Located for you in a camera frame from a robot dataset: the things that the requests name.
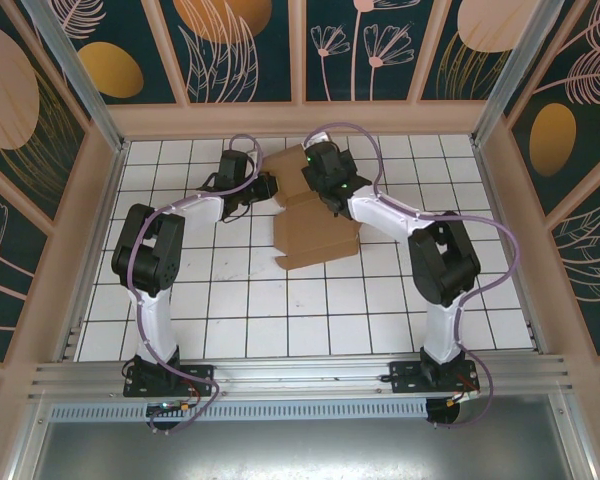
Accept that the small controller board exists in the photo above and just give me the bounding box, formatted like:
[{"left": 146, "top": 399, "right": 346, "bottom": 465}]
[{"left": 146, "top": 399, "right": 194, "bottom": 417}]

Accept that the wall panel with single flower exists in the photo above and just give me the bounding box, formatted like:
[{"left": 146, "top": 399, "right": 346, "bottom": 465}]
[{"left": 0, "top": 149, "right": 56, "bottom": 369}]

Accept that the wall panel with pale disc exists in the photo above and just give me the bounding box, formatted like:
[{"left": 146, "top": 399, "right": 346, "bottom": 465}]
[{"left": 414, "top": 0, "right": 549, "bottom": 104}]

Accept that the grey slotted cable duct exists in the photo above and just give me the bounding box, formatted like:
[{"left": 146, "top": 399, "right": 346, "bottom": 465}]
[{"left": 48, "top": 398, "right": 430, "bottom": 422}]

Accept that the wall panel with pink flowers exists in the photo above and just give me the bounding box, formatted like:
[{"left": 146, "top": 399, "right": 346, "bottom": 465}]
[{"left": 299, "top": 0, "right": 444, "bottom": 104}]

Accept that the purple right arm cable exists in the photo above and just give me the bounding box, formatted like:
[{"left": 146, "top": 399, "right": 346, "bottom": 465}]
[{"left": 304, "top": 122, "right": 524, "bottom": 430}]

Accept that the aluminium frame post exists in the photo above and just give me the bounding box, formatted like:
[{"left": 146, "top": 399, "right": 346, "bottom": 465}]
[
  {"left": 22, "top": 0, "right": 132, "bottom": 154},
  {"left": 471, "top": 0, "right": 574, "bottom": 147}
]

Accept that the aluminium table edge rail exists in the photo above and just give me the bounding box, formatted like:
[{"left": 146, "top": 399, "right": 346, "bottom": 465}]
[{"left": 472, "top": 134, "right": 551, "bottom": 356}]

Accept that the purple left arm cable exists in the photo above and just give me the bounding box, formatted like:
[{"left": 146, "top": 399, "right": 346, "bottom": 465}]
[{"left": 135, "top": 133, "right": 264, "bottom": 437}]

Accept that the wall panel with leaf outlines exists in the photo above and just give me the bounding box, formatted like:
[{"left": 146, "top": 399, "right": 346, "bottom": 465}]
[{"left": 152, "top": 0, "right": 296, "bottom": 106}]

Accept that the wall panel with pink leaves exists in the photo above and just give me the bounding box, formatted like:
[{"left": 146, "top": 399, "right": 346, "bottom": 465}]
[{"left": 547, "top": 184, "right": 600, "bottom": 359}]

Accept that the grey metal sheet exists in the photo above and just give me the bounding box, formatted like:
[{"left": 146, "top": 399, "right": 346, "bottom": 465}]
[{"left": 9, "top": 419, "right": 596, "bottom": 480}]

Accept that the wall panel with golden lines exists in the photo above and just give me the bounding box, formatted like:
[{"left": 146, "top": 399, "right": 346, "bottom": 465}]
[{"left": 0, "top": 0, "right": 92, "bottom": 229}]

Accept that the wall panel with orange oval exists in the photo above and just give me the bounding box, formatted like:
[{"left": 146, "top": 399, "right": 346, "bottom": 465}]
[{"left": 39, "top": 0, "right": 181, "bottom": 107}]

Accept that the wall panel with fern outline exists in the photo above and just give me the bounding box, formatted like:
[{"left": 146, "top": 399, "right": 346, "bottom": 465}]
[{"left": 502, "top": 0, "right": 600, "bottom": 224}]

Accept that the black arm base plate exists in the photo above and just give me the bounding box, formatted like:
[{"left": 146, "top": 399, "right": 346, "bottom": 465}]
[
  {"left": 123, "top": 363, "right": 216, "bottom": 399},
  {"left": 388, "top": 360, "right": 481, "bottom": 396}
]

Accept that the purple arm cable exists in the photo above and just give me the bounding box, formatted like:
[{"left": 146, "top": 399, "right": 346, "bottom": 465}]
[
  {"left": 304, "top": 122, "right": 524, "bottom": 430},
  {"left": 135, "top": 133, "right": 264, "bottom": 437}
]

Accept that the aluminium front mounting rail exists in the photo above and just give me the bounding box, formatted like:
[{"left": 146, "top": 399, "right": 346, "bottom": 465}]
[{"left": 27, "top": 353, "right": 579, "bottom": 401}]

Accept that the brown cardboard box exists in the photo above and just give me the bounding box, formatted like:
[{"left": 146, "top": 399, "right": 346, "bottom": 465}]
[{"left": 262, "top": 143, "right": 364, "bottom": 272}]

